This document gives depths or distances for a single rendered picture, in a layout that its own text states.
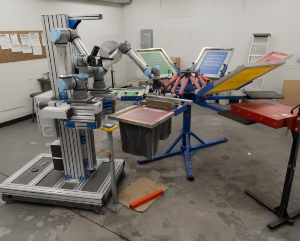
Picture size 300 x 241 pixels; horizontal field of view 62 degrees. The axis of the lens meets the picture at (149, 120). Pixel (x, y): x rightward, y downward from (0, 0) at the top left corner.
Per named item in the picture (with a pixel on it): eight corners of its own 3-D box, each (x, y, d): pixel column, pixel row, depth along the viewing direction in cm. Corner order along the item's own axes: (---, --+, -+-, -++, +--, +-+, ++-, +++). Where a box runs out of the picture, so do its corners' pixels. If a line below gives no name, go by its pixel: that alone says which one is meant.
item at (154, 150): (152, 160, 274) (152, 124, 260) (150, 159, 276) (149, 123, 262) (172, 144, 310) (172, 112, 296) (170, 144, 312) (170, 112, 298)
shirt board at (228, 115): (272, 124, 275) (273, 117, 272) (246, 131, 258) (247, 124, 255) (198, 98, 388) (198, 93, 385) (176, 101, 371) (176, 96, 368)
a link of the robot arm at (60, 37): (78, 89, 234) (70, 27, 216) (64, 92, 223) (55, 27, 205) (70, 88, 241) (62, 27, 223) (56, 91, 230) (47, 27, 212)
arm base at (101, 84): (90, 88, 286) (89, 80, 283) (95, 85, 300) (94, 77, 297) (103, 88, 283) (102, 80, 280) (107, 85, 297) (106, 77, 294)
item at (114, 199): (116, 212, 274) (109, 131, 241) (101, 205, 285) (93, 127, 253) (128, 201, 291) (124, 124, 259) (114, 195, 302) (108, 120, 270)
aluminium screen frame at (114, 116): (151, 128, 248) (151, 125, 247) (107, 118, 278) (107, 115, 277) (186, 108, 310) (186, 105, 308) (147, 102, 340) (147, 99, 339)
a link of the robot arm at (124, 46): (122, 38, 267) (153, 72, 278) (124, 38, 278) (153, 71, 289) (115, 46, 270) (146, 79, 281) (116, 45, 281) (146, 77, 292)
